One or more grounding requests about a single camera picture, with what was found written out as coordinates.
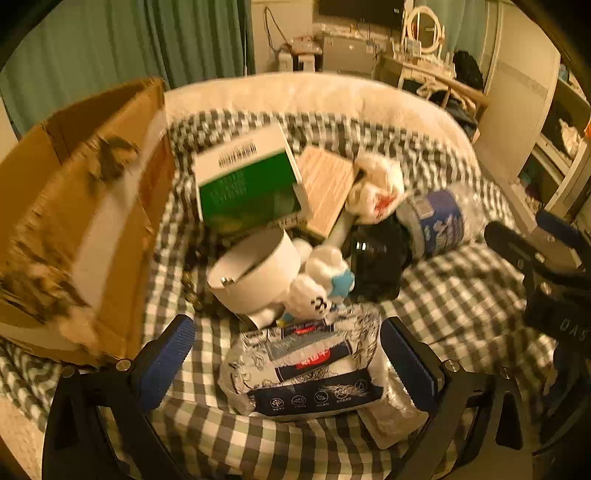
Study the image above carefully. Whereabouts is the white dressing table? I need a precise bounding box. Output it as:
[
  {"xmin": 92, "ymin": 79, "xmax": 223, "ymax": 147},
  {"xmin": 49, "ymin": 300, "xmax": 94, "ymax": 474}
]
[{"xmin": 392, "ymin": 46, "xmax": 458, "ymax": 93}]

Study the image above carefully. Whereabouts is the plastic bottle blue label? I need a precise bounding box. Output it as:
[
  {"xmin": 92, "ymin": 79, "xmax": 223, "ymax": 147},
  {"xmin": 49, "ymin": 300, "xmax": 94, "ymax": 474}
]
[{"xmin": 397, "ymin": 182, "xmax": 490, "ymax": 259}]

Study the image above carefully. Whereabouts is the white plastic bag red print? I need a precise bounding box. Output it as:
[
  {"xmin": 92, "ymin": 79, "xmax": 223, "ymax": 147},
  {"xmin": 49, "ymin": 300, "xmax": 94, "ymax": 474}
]
[{"xmin": 346, "ymin": 154, "xmax": 416, "ymax": 224}]

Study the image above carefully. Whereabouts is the small grey fridge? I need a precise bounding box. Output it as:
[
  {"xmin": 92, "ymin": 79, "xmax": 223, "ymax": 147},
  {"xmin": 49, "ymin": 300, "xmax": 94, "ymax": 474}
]
[{"xmin": 321, "ymin": 30, "xmax": 377, "ymax": 77}]

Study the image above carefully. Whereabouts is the round white vanity mirror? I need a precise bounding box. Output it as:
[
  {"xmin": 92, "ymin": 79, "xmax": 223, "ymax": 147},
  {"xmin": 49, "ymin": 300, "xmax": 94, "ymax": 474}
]
[{"xmin": 404, "ymin": 6, "xmax": 446, "ymax": 56}]

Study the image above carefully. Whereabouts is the black backpack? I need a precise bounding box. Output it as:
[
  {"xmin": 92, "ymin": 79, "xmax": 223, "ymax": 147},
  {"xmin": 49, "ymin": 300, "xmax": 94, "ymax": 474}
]
[{"xmin": 452, "ymin": 50, "xmax": 485, "ymax": 93}]

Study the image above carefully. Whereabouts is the brown cardboard box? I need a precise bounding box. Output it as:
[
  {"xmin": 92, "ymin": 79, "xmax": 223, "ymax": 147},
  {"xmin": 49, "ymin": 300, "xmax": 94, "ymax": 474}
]
[{"xmin": 0, "ymin": 78, "xmax": 178, "ymax": 370}]

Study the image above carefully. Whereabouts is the dark bead bracelet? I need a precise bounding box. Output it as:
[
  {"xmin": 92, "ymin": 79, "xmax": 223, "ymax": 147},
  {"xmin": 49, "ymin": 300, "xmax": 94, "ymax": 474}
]
[{"xmin": 181, "ymin": 244, "xmax": 218, "ymax": 317}]

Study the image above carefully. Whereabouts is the white round cup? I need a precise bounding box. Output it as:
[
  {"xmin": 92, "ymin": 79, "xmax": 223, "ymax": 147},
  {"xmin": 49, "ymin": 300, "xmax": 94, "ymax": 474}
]
[{"xmin": 206, "ymin": 227, "xmax": 303, "ymax": 315}]

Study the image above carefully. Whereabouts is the white plush toy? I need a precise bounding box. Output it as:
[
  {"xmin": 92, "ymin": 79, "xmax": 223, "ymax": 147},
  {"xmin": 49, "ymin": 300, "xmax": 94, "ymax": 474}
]
[{"xmin": 277, "ymin": 247, "xmax": 356, "ymax": 326}]

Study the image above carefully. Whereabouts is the grey white checked blanket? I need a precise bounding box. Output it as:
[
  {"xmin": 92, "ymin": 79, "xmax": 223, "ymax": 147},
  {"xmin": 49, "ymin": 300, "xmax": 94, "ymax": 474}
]
[{"xmin": 0, "ymin": 108, "xmax": 559, "ymax": 480}]

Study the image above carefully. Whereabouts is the white ribbed appliance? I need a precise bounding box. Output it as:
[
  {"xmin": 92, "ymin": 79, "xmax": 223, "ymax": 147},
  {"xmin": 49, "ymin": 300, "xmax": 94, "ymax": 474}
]
[{"xmin": 277, "ymin": 44, "xmax": 324, "ymax": 72}]

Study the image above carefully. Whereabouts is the cream textured blanket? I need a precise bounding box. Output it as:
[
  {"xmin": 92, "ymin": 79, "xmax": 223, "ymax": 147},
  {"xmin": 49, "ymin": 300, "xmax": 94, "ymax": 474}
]
[{"xmin": 164, "ymin": 71, "xmax": 478, "ymax": 160}]

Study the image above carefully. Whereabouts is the beige medicine box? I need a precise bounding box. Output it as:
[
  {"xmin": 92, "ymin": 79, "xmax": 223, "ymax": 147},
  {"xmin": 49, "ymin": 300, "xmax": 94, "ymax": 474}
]
[{"xmin": 293, "ymin": 147, "xmax": 363, "ymax": 238}]

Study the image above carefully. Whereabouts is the dark glass jar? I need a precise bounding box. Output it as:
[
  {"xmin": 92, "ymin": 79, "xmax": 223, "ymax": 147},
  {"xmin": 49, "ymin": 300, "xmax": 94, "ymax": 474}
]
[{"xmin": 348, "ymin": 215, "xmax": 411, "ymax": 301}]

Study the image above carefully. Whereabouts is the narrow green curtain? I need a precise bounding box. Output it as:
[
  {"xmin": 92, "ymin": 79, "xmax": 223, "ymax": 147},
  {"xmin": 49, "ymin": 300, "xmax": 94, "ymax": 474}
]
[{"xmin": 455, "ymin": 9, "xmax": 502, "ymax": 58}]

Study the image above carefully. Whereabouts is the blue white tissue pack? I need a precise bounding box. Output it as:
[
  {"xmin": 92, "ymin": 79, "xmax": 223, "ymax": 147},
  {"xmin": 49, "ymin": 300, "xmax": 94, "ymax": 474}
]
[{"xmin": 219, "ymin": 305, "xmax": 428, "ymax": 450}]

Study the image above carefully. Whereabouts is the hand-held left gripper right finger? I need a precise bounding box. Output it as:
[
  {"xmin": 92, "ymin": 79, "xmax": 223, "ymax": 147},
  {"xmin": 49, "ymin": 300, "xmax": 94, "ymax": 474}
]
[{"xmin": 379, "ymin": 316, "xmax": 541, "ymax": 480}]

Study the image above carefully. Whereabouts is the wooden chair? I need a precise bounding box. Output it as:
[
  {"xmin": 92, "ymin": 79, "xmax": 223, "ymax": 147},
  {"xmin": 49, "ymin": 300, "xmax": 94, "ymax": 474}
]
[{"xmin": 420, "ymin": 76, "xmax": 490, "ymax": 134}]

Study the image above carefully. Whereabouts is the green white medicine box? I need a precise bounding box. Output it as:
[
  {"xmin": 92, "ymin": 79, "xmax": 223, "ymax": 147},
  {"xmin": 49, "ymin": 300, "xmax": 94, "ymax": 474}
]
[{"xmin": 191, "ymin": 122, "xmax": 315, "ymax": 232}]

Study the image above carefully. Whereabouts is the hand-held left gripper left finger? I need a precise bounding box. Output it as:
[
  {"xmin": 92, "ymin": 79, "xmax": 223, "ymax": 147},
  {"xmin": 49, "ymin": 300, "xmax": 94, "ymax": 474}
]
[{"xmin": 41, "ymin": 314, "xmax": 197, "ymax": 480}]

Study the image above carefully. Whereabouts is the clear bag of goods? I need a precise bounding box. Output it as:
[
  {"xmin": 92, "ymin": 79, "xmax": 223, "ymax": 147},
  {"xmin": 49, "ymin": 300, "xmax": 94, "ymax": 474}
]
[{"xmin": 286, "ymin": 34, "xmax": 324, "ymax": 51}]

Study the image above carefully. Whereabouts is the white wardrobe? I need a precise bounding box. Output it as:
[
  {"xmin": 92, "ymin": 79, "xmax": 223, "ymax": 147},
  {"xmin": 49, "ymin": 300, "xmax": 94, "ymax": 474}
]
[{"xmin": 475, "ymin": 0, "xmax": 591, "ymax": 217}]

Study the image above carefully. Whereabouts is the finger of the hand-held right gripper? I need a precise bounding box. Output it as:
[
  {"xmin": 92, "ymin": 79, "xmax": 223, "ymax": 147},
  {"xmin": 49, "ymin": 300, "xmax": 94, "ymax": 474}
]
[
  {"xmin": 534, "ymin": 209, "xmax": 586, "ymax": 268},
  {"xmin": 484, "ymin": 220, "xmax": 575, "ymax": 278}
]

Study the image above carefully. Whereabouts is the wide green curtain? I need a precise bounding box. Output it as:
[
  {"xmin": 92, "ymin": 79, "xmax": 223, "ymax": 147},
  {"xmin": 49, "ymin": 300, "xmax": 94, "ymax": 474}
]
[{"xmin": 0, "ymin": 0, "xmax": 254, "ymax": 134}]

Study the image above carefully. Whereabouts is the frosted white tube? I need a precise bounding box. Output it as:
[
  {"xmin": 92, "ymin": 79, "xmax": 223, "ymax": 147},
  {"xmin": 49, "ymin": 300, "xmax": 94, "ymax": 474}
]
[{"xmin": 323, "ymin": 211, "xmax": 358, "ymax": 252}]

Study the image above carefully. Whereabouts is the wall cable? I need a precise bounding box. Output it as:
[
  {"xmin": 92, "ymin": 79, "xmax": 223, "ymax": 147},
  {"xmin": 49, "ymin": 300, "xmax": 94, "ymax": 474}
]
[{"xmin": 262, "ymin": 7, "xmax": 289, "ymax": 56}]

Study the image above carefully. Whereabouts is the black wall television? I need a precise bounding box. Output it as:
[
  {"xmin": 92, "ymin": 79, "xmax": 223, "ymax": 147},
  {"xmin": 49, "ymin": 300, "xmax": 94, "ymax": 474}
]
[{"xmin": 318, "ymin": 0, "xmax": 407, "ymax": 29}]

